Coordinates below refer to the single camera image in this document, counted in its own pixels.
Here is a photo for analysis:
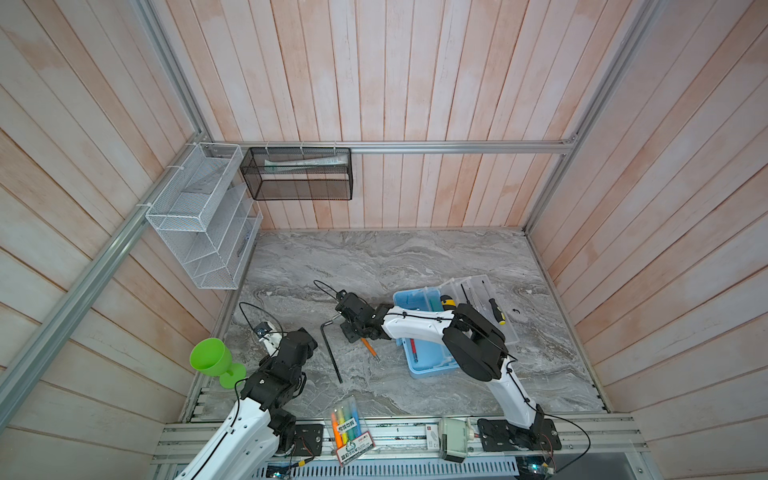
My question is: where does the white green electronic box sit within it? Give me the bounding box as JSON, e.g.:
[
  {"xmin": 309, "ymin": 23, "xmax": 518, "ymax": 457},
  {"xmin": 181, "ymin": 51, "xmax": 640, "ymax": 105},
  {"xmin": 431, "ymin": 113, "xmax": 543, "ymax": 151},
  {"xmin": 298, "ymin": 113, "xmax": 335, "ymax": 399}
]
[{"xmin": 438, "ymin": 418, "xmax": 469, "ymax": 463}]

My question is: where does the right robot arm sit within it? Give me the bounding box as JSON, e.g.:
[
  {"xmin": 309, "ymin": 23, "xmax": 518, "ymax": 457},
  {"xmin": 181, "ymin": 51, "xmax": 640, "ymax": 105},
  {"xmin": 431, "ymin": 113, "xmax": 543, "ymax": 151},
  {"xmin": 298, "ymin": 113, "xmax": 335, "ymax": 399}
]
[{"xmin": 335, "ymin": 290, "xmax": 543, "ymax": 431}]

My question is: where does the orange pencil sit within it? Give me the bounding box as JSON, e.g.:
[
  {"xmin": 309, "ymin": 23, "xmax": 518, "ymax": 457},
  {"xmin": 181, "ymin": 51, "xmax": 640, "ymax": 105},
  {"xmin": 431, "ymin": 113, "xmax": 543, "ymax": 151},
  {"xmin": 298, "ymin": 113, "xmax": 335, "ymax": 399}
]
[{"xmin": 361, "ymin": 338, "xmax": 380, "ymax": 361}]

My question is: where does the black wire mesh basket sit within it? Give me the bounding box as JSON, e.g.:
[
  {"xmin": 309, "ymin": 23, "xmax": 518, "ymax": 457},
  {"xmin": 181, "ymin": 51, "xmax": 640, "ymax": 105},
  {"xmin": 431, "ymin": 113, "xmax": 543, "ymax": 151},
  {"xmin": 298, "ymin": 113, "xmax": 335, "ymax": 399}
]
[{"xmin": 240, "ymin": 146, "xmax": 354, "ymax": 201}]

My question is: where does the large black hex key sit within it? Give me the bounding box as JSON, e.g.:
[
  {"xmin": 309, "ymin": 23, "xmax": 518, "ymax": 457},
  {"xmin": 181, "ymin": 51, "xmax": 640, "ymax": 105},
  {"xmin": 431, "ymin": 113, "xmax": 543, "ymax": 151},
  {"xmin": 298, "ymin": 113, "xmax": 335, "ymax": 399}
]
[{"xmin": 320, "ymin": 316, "xmax": 343, "ymax": 384}]

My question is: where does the black short screwdriver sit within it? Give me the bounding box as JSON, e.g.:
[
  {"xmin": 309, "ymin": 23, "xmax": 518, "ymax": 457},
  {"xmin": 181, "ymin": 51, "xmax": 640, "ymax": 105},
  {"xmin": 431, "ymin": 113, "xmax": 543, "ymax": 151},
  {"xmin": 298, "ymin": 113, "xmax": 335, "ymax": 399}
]
[{"xmin": 488, "ymin": 297, "xmax": 507, "ymax": 325}]

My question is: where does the red pencil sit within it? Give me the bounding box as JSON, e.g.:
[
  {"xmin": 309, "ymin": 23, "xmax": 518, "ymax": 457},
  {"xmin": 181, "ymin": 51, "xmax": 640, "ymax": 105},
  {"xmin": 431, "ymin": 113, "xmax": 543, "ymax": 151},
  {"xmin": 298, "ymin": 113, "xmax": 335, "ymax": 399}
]
[{"xmin": 409, "ymin": 338, "xmax": 418, "ymax": 364}]

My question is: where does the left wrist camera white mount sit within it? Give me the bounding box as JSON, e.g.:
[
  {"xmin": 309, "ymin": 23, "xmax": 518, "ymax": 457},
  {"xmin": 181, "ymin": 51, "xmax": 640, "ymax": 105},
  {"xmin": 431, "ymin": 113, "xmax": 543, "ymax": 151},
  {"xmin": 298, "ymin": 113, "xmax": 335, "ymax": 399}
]
[{"xmin": 254, "ymin": 321, "xmax": 283, "ymax": 356}]

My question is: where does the blue plastic tool box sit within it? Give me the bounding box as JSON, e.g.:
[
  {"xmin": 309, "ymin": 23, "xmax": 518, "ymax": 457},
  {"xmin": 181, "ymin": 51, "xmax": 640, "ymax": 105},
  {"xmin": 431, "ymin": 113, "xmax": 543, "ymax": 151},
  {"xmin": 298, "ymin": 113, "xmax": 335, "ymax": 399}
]
[{"xmin": 383, "ymin": 274, "xmax": 519, "ymax": 379}]

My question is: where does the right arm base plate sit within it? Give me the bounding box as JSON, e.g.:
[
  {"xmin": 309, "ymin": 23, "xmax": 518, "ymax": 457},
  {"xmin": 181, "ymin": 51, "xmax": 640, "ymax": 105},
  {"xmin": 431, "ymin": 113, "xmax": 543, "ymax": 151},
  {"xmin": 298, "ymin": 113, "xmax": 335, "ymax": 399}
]
[{"xmin": 477, "ymin": 418, "xmax": 562, "ymax": 452}]

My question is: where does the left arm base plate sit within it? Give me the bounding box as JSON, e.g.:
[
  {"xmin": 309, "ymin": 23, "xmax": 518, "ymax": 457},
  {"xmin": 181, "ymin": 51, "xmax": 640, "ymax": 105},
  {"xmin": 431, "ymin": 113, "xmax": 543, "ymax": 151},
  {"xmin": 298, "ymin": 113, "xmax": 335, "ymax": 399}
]
[{"xmin": 276, "ymin": 423, "xmax": 325, "ymax": 457}]

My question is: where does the aluminium front rail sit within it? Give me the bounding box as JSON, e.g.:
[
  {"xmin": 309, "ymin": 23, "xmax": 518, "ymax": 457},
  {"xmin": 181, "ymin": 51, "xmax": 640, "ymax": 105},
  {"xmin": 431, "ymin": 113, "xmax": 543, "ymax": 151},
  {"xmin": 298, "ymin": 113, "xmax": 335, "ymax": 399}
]
[{"xmin": 150, "ymin": 413, "xmax": 649, "ymax": 465}]

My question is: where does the yellow black utility knife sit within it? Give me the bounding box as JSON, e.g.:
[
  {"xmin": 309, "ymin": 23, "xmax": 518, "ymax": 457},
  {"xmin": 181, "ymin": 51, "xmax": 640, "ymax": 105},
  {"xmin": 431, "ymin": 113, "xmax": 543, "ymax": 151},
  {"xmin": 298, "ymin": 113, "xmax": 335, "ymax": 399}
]
[{"xmin": 440, "ymin": 294, "xmax": 457, "ymax": 311}]

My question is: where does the green plastic cup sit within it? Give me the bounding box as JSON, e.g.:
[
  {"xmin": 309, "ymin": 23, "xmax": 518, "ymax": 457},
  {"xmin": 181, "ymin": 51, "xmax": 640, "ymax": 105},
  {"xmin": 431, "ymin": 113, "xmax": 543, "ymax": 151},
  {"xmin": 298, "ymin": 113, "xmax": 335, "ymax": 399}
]
[{"xmin": 189, "ymin": 338, "xmax": 247, "ymax": 389}]

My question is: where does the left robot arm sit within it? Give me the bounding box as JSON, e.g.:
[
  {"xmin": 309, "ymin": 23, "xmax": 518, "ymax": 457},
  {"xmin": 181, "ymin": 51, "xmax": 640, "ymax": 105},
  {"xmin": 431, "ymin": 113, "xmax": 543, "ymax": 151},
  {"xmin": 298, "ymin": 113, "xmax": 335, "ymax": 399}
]
[{"xmin": 177, "ymin": 328, "xmax": 318, "ymax": 479}]

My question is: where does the highlighter marker pack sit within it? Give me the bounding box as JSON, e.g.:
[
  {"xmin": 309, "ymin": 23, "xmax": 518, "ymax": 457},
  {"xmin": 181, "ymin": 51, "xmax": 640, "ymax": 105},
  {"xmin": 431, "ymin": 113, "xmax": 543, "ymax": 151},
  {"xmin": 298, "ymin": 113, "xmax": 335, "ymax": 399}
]
[{"xmin": 330, "ymin": 396, "xmax": 376, "ymax": 466}]

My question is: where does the white wire mesh shelf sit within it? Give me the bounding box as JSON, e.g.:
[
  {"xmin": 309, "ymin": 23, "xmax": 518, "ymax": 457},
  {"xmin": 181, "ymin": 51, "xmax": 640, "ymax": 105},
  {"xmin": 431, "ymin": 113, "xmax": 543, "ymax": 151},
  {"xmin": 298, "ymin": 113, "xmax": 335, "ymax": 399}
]
[{"xmin": 146, "ymin": 143, "xmax": 263, "ymax": 290}]

